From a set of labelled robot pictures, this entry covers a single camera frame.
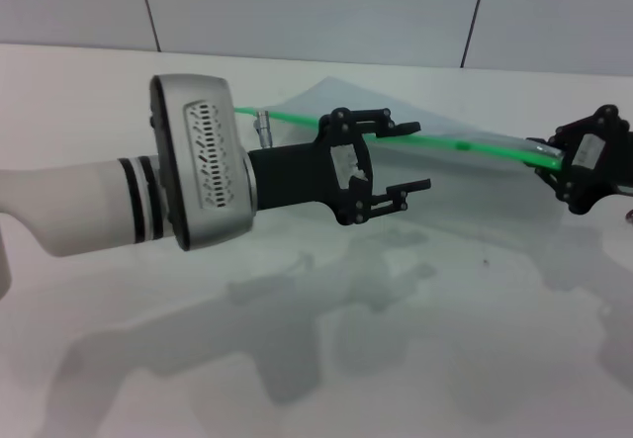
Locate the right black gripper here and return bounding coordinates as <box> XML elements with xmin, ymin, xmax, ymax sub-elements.
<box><xmin>526</xmin><ymin>104</ymin><xmax>633</xmax><ymax>216</ymax></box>

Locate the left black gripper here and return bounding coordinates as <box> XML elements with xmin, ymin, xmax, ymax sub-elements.
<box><xmin>249</xmin><ymin>106</ymin><xmax>433</xmax><ymax>226</ymax></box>

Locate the clear green-zip document bag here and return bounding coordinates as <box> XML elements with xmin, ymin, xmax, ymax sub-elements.
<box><xmin>234</xmin><ymin>75</ymin><xmax>566</xmax><ymax>231</ymax></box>

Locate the left wrist silver vented box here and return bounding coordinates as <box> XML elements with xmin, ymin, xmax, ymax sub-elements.
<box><xmin>148</xmin><ymin>74</ymin><xmax>256</xmax><ymax>252</ymax></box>

